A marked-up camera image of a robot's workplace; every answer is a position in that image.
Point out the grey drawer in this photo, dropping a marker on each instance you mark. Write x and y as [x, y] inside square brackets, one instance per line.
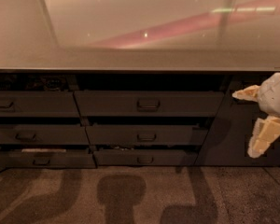
[37, 104]
[110, 157]
[69, 159]
[148, 103]
[43, 135]
[146, 135]

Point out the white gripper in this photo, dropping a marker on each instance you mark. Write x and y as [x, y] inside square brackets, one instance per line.
[272, 94]

